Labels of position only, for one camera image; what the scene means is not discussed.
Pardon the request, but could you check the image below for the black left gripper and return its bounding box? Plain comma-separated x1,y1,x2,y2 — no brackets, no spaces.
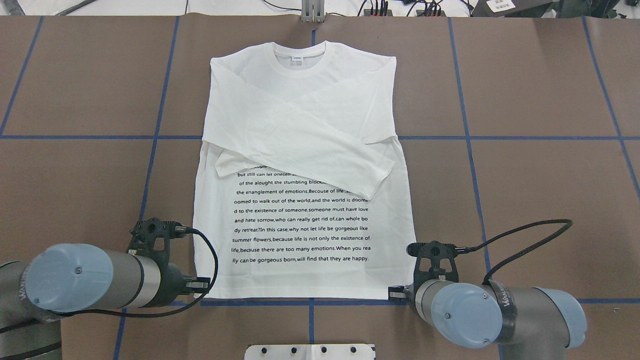
162,264,211,306

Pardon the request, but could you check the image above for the black power strip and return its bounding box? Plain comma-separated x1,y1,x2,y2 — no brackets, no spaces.
358,0,392,17
410,0,446,18

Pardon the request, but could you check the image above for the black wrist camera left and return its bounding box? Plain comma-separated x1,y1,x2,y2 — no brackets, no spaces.
126,218,187,258

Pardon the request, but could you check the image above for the dark box with label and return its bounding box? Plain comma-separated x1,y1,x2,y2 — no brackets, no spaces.
470,0,560,18

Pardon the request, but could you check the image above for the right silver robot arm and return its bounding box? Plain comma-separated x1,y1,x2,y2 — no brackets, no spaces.
388,279,588,360

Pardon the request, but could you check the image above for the black right camera cable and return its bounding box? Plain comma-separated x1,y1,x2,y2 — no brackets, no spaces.
457,219,574,287

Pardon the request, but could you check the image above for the grey aluminium frame post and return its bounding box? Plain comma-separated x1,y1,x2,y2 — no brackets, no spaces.
301,0,326,23

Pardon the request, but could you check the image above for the white long-sleeve printed shirt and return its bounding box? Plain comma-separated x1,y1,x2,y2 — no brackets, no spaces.
192,41,416,300

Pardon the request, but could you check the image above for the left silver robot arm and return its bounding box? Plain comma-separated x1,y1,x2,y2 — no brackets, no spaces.
0,243,211,360

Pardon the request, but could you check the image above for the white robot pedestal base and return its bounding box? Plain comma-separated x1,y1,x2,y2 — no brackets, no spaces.
244,343,377,360

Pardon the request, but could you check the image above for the black power strip right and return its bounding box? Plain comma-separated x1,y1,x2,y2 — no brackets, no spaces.
410,0,446,18

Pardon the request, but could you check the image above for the black power strip left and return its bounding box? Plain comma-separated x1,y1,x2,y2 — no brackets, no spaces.
358,0,392,17

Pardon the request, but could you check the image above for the black left camera cable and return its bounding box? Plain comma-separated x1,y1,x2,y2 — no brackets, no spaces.
55,227,220,320

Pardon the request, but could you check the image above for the black camera cable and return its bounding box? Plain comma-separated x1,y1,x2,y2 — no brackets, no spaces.
457,219,574,287
55,227,220,320

